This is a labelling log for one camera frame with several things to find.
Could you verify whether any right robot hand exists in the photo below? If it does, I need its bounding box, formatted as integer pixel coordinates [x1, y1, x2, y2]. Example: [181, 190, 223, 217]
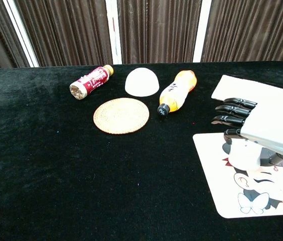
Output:
[211, 97, 283, 166]

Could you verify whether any white computer mouse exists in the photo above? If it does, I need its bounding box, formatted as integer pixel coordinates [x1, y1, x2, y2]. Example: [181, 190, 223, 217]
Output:
[228, 138, 263, 169]

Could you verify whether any cartoon girl mouse pad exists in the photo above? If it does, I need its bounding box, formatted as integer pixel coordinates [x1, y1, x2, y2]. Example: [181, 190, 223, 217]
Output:
[192, 132, 283, 219]

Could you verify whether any white folded towel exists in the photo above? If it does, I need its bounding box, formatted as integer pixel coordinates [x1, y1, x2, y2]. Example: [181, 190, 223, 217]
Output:
[211, 74, 283, 109]

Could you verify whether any orange drink bottle black cap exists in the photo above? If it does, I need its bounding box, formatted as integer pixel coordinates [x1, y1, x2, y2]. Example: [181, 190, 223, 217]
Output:
[157, 70, 198, 117]

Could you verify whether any white upturned bowl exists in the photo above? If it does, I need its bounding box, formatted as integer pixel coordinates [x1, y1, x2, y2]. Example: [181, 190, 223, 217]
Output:
[124, 67, 160, 97]

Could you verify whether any round woven coaster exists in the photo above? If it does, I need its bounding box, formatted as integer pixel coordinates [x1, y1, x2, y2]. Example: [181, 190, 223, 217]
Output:
[93, 97, 150, 135]

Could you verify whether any red labelled drink bottle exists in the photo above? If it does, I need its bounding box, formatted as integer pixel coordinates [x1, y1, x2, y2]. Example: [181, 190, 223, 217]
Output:
[69, 64, 114, 100]

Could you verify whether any black velvet tablecloth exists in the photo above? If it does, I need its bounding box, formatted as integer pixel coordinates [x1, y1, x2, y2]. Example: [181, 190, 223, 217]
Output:
[0, 61, 283, 241]

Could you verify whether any white frame post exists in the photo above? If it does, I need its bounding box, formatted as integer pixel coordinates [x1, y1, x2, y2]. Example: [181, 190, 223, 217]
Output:
[2, 0, 41, 68]
[192, 0, 213, 63]
[105, 0, 122, 65]

